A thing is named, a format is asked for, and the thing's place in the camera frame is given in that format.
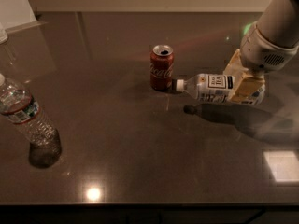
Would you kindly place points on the red coke can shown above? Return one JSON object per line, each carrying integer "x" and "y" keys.
{"x": 161, "y": 67}

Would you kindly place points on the clear plastic water bottle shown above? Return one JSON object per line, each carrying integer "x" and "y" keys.
{"x": 20, "y": 107}

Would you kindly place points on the blue labelled plastic bottle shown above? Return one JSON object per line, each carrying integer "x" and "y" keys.
{"x": 217, "y": 89}

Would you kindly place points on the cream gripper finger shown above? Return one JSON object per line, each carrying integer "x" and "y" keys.
{"x": 245, "y": 85}
{"x": 235, "y": 67}

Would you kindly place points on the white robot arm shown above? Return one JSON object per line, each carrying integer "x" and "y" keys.
{"x": 268, "y": 45}

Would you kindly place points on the white object at left edge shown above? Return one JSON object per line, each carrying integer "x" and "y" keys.
{"x": 3, "y": 35}

